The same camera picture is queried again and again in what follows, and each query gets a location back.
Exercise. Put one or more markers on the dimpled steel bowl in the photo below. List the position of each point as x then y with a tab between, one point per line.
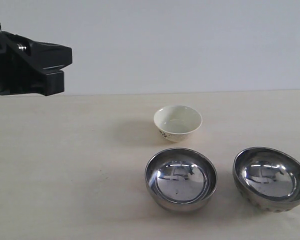
267	178

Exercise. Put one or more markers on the white ceramic bowl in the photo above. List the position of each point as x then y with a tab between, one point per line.
176	123

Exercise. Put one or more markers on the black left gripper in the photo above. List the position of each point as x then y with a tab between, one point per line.
35	67

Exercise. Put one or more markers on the smooth steel bowl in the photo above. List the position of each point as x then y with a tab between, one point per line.
180	180

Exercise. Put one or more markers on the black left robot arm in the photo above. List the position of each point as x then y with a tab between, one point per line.
3	60

